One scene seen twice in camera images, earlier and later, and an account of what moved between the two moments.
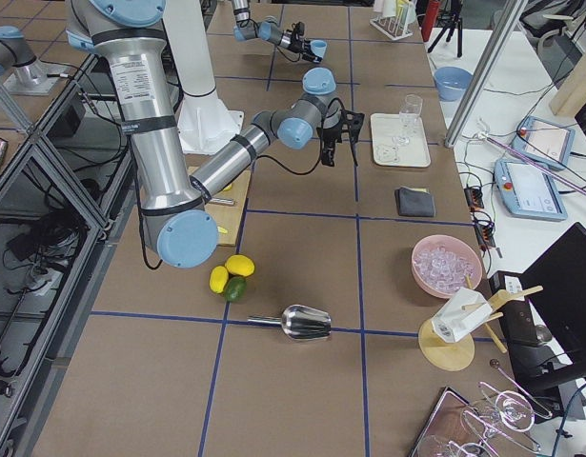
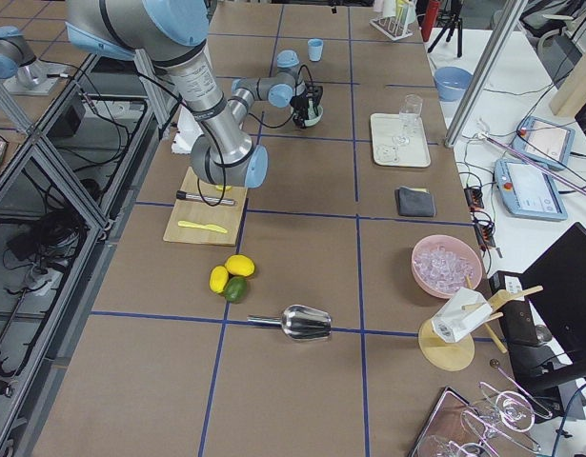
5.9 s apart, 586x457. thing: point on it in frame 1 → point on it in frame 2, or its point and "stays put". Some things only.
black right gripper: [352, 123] → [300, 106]
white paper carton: [462, 312] stays put
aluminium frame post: [509, 17] stays put
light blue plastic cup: [318, 47] stays put
